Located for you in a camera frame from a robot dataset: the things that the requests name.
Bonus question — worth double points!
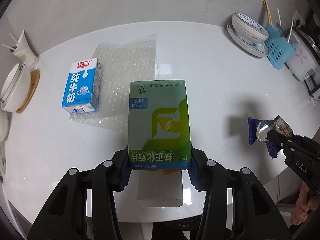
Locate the white floral rice cooker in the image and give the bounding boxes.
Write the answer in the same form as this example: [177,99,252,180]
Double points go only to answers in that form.
[285,28,319,81]

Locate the blue utensil holder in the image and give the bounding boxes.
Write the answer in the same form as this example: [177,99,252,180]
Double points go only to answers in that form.
[265,24,296,70]

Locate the person right hand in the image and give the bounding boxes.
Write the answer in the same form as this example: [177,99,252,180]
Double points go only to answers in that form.
[290,182,319,225]

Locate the wooden chopsticks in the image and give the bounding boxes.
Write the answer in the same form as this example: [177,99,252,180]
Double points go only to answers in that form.
[263,0,273,25]

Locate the blue white milk carton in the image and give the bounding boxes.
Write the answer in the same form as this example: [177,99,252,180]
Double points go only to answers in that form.
[61,58,102,114]

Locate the white toothpick holder vase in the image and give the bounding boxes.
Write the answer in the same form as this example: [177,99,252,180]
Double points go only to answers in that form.
[2,29,39,71]

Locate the clear bubble wrap sheet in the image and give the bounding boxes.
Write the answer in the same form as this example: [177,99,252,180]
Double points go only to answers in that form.
[69,34,157,133]

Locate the green white medicine box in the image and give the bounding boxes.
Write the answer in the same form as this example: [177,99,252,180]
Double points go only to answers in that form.
[127,79,193,208]

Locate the blue snack wrapper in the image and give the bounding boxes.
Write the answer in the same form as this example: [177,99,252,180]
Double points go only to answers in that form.
[247,115,293,158]

